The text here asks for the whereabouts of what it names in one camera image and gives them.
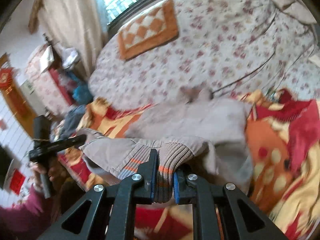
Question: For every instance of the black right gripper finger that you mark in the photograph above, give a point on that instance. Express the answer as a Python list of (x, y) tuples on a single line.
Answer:
[(64, 144)]

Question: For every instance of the floral quilt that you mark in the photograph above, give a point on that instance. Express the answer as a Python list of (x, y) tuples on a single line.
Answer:
[(229, 46)]

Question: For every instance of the red orange yellow blanket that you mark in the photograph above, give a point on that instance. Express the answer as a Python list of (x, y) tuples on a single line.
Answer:
[(283, 138)]

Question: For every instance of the beige curtain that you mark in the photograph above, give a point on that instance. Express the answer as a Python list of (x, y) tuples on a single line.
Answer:
[(77, 24)]

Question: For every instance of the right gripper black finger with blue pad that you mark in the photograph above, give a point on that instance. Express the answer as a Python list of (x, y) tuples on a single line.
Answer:
[(108, 212), (222, 212)]

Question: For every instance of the beige pillow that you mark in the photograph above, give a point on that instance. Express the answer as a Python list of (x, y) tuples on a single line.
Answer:
[(296, 9)]

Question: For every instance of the beige zip jacket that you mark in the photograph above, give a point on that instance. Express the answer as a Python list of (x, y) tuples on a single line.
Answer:
[(207, 133)]

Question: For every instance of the brown wooden door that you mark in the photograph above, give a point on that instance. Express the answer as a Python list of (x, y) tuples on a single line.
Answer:
[(14, 97)]

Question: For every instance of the person's left hand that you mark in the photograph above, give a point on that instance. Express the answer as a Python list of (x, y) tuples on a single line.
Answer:
[(56, 174)]

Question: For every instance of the orange checkered cushion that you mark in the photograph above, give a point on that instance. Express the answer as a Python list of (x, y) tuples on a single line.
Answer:
[(150, 29)]

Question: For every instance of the blue cloth pile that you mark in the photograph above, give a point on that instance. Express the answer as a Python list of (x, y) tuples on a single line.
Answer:
[(82, 95)]

